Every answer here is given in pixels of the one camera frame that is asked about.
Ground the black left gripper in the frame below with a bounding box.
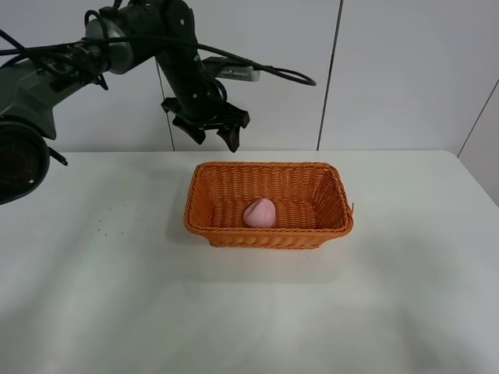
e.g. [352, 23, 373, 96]
[161, 58, 250, 153]

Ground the pink peach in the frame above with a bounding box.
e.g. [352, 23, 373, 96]
[242, 198, 276, 228]

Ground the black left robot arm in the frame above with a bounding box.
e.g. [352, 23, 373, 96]
[1, 1, 250, 203]

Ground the orange woven basket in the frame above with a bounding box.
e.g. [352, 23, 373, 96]
[184, 161, 354, 249]

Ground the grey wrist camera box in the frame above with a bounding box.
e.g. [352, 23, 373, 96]
[203, 57, 260, 82]

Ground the black cable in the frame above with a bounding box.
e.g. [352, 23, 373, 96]
[0, 29, 317, 87]

